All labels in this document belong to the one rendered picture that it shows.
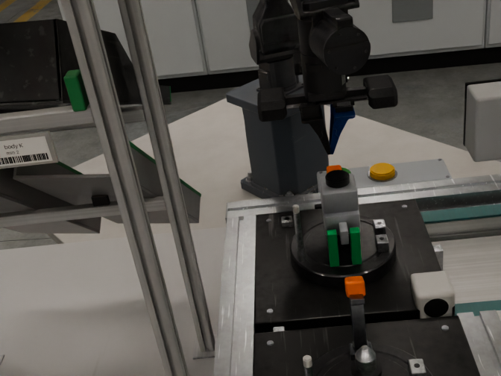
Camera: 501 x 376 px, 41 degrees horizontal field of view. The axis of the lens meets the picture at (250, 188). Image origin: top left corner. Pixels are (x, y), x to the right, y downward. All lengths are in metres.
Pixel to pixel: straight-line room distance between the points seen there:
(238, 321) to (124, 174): 0.32
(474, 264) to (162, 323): 0.47
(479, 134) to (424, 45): 3.29
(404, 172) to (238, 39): 2.90
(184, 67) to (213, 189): 2.76
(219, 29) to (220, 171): 2.60
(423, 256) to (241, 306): 0.25
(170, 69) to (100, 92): 3.49
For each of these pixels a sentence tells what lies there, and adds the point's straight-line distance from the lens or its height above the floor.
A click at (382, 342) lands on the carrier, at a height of 0.97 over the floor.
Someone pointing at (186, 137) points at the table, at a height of 0.86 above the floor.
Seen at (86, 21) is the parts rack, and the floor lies 1.38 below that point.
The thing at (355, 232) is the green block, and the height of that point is 1.04.
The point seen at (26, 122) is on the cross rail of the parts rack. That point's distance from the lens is 0.60.
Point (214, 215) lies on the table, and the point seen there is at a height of 0.86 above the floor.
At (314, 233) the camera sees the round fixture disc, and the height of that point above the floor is 0.99.
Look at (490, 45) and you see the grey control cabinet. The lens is 4.06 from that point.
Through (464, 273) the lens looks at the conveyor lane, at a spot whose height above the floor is 0.92.
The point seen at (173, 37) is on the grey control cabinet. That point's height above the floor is 0.35.
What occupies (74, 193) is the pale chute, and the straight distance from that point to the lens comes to 0.83.
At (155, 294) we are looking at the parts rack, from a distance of 0.67.
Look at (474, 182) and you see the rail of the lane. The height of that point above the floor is 0.96.
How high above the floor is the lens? 1.52
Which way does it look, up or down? 31 degrees down
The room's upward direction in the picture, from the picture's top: 9 degrees counter-clockwise
